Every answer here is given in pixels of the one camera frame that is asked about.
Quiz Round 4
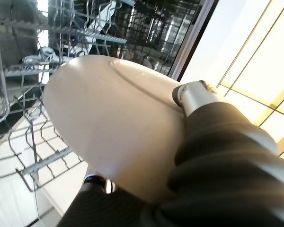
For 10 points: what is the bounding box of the built-in dishwasher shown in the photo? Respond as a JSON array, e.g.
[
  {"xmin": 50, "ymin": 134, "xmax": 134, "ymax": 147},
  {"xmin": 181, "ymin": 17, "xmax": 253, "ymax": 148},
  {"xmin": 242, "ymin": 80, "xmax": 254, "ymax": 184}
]
[{"xmin": 0, "ymin": 0, "xmax": 220, "ymax": 82}]

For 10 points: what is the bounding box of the gray wire dish rack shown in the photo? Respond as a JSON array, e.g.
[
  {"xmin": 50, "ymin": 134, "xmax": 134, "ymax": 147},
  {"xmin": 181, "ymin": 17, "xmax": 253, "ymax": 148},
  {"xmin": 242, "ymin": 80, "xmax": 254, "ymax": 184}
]
[{"xmin": 0, "ymin": 0, "xmax": 133, "ymax": 193}]

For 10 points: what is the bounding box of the yellow window with dark frame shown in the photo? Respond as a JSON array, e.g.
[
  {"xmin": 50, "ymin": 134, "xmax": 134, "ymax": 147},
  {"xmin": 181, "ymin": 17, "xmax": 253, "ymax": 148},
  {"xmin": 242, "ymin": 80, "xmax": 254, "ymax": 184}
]
[{"xmin": 215, "ymin": 0, "xmax": 284, "ymax": 164}]

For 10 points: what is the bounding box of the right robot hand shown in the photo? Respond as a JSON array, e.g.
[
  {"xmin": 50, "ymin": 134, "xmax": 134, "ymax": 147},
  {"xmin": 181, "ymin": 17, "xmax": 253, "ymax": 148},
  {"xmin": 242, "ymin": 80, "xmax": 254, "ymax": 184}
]
[{"xmin": 58, "ymin": 80, "xmax": 284, "ymax": 227}]

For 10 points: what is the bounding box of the white round plate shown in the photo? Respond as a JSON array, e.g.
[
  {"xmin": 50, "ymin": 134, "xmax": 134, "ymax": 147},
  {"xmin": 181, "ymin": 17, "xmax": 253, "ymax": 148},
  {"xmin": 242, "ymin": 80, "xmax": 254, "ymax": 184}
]
[{"xmin": 43, "ymin": 54, "xmax": 188, "ymax": 204}]

